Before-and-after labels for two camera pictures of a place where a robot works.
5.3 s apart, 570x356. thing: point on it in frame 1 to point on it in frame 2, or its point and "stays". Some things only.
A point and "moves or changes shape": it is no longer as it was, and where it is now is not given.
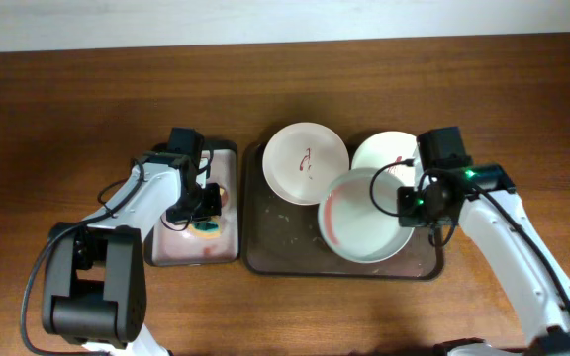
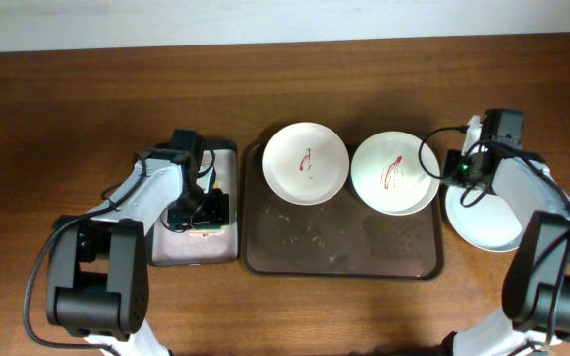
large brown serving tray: x=284 y=238 stays
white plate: x=301 y=157 stays
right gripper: x=407 y=220 to x=452 y=158
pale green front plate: x=349 y=223 moves or changes shape
